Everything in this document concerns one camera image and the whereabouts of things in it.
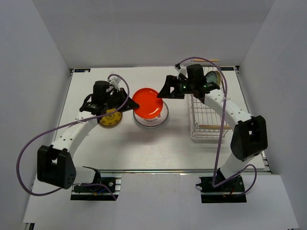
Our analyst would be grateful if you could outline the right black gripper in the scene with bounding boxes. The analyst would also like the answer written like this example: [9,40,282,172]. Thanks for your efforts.
[157,75,195,99]

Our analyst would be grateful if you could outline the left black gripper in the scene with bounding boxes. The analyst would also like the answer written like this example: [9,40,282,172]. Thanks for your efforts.
[104,88,139,113]

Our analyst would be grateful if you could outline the orange plastic plate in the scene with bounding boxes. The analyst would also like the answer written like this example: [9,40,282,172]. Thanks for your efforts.
[132,88,163,119]

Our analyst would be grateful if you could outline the yellow patterned plate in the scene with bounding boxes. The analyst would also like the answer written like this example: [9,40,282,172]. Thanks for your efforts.
[99,112,123,128]

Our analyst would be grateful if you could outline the white plate red characters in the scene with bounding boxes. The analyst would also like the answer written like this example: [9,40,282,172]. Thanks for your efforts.
[133,102,169,128]

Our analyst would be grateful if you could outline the blue floral plate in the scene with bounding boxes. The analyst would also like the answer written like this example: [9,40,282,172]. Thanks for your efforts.
[205,71,218,84]

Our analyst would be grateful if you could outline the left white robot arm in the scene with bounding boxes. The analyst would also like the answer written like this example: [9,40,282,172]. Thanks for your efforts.
[37,80,139,191]

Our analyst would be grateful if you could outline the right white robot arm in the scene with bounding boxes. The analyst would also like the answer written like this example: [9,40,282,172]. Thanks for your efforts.
[157,63,268,191]

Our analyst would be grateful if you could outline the cream floral plate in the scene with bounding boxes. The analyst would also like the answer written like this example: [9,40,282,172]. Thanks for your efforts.
[215,70,222,86]

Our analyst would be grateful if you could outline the white drip tray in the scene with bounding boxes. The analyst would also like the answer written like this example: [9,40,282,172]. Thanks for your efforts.
[188,95,221,140]

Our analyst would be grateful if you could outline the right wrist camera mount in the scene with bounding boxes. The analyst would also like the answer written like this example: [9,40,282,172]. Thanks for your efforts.
[175,63,187,79]

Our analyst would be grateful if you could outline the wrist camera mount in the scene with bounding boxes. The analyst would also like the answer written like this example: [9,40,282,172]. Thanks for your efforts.
[175,63,187,79]
[108,76,121,91]

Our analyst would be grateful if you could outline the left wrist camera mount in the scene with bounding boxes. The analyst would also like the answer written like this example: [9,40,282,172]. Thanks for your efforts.
[108,76,121,91]

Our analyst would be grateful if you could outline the metal wire dish rack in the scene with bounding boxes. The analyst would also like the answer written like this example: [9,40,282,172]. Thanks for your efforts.
[188,58,222,140]

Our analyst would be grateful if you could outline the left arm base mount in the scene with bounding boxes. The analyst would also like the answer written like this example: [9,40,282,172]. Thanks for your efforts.
[70,166,122,201]

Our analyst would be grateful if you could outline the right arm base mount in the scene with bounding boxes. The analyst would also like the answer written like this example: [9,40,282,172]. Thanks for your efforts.
[196,176,247,204]

